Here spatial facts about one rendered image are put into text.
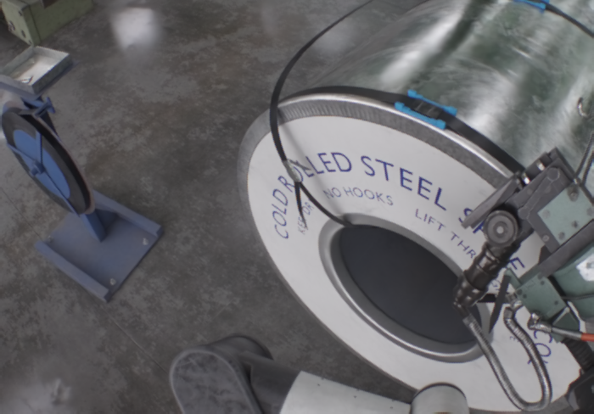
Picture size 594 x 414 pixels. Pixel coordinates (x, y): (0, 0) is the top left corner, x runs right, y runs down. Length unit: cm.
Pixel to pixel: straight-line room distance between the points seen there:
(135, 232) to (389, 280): 144
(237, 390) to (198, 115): 275
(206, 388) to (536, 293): 50
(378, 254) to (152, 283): 120
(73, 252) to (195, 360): 221
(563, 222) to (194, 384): 54
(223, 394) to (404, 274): 119
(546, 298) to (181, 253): 201
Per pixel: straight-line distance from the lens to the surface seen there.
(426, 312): 167
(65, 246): 282
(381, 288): 167
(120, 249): 266
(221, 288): 238
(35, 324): 265
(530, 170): 78
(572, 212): 76
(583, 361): 88
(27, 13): 128
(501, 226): 80
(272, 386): 60
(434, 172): 101
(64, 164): 207
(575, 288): 78
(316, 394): 60
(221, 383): 60
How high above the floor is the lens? 198
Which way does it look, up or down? 48 degrees down
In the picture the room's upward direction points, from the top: 6 degrees counter-clockwise
